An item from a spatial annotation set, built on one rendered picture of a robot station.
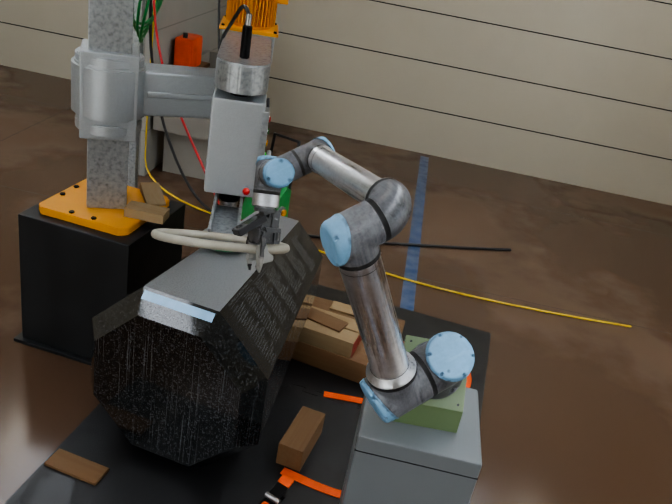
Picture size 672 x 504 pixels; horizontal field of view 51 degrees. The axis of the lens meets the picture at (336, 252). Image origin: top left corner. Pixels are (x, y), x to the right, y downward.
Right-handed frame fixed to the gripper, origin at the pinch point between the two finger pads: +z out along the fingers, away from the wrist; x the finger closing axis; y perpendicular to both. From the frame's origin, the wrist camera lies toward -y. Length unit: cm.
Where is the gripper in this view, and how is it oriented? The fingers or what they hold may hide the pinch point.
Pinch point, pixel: (252, 267)
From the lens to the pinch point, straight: 232.8
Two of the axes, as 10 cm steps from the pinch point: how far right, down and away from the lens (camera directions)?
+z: -1.2, 9.9, 0.6
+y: 7.8, 0.6, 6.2
